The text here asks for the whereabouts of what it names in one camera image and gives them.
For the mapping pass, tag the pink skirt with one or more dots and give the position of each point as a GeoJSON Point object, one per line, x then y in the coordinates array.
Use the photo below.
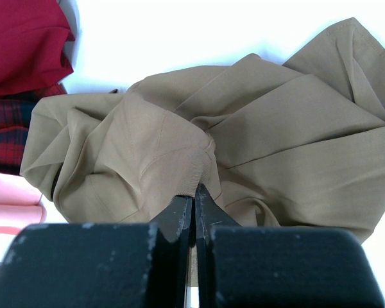
{"type": "Point", "coordinates": [20, 204]}

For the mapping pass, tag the tan brown skirt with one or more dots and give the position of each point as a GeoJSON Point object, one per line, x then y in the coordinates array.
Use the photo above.
{"type": "Point", "coordinates": [297, 144]}

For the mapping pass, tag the red black plaid skirt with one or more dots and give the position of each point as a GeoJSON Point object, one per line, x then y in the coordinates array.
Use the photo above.
{"type": "Point", "coordinates": [15, 116]}

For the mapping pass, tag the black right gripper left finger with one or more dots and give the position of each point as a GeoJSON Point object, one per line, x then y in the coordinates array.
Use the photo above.
{"type": "Point", "coordinates": [170, 254]}

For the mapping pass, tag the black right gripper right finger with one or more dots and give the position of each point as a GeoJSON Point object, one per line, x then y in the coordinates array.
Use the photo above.
{"type": "Point", "coordinates": [216, 244]}

